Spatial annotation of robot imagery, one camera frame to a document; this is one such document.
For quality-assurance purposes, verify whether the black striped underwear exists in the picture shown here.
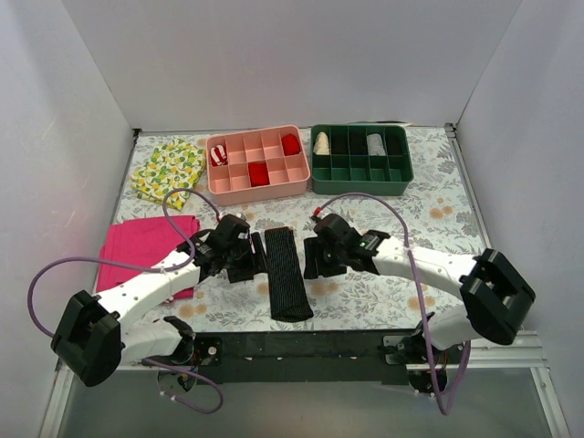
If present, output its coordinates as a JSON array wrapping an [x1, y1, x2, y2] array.
[[265, 226, 314, 323]]

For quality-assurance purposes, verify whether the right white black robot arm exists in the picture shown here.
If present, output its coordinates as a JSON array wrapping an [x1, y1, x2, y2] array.
[[304, 214, 536, 363]]

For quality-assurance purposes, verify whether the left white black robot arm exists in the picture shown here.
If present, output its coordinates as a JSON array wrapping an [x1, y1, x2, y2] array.
[[51, 214, 267, 387]]

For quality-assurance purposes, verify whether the red rolled cloth front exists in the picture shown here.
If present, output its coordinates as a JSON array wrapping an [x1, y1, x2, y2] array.
[[248, 162, 269, 187]]

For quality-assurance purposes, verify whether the red rolled cloth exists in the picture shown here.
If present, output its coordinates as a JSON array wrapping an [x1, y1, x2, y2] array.
[[248, 162, 269, 187], [281, 134, 301, 156]]

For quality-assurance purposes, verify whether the magenta folded cloth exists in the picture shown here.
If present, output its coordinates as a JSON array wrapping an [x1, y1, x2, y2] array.
[[96, 215, 200, 299]]

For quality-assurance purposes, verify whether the green divided organizer box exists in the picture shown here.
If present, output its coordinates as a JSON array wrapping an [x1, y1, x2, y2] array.
[[309, 124, 414, 196]]

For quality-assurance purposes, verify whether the red white striped rolled sock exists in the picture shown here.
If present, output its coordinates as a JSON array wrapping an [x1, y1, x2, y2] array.
[[209, 144, 228, 167]]

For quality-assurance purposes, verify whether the lemon print folded cloth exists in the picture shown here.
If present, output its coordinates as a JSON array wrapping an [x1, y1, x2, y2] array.
[[130, 139, 206, 204]]

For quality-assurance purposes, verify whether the cream rolled cloth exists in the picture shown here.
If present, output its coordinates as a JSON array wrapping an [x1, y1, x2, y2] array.
[[313, 132, 330, 155]]

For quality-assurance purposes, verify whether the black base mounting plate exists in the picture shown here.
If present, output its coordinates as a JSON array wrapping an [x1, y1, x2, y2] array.
[[141, 331, 469, 387]]

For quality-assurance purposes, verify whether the red rolled cloth back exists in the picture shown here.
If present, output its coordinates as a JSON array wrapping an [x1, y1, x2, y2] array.
[[281, 134, 301, 156]]

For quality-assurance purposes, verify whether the grey rolled cloth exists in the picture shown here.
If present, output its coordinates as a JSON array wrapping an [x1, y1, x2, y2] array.
[[367, 133, 386, 156]]

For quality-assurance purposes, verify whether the aluminium frame rail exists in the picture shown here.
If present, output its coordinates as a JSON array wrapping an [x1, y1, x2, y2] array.
[[41, 331, 569, 437]]

